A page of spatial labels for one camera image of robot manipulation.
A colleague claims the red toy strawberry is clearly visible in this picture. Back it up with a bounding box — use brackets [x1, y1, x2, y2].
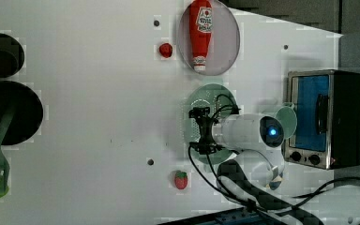
[174, 171, 188, 189]

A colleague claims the small black pot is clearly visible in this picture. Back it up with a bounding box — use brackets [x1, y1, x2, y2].
[0, 33, 25, 79]

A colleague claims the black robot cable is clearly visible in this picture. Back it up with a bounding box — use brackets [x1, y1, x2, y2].
[187, 93, 360, 225]

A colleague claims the red plush ketchup bottle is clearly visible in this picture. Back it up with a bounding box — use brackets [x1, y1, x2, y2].
[188, 0, 213, 72]

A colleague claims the small red toy tomato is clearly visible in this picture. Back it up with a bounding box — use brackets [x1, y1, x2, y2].
[158, 43, 173, 58]

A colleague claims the silver black toaster oven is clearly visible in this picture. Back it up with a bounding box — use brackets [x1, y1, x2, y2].
[282, 69, 360, 170]

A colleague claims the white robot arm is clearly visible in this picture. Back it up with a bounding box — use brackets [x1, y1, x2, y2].
[188, 107, 360, 225]

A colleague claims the large black round pan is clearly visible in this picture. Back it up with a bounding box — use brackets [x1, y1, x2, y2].
[0, 81, 43, 145]

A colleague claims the small mint green cup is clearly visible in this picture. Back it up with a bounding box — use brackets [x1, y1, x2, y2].
[276, 102, 297, 139]

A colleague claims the blue metal table frame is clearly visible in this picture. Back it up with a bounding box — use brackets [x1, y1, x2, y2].
[158, 208, 264, 225]

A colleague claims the mint green oval strainer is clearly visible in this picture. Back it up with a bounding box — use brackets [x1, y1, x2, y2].
[184, 83, 240, 165]

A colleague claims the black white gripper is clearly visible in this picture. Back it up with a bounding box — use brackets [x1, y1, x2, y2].
[188, 107, 223, 155]

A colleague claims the grey round plate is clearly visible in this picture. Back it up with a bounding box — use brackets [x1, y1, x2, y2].
[176, 0, 240, 76]

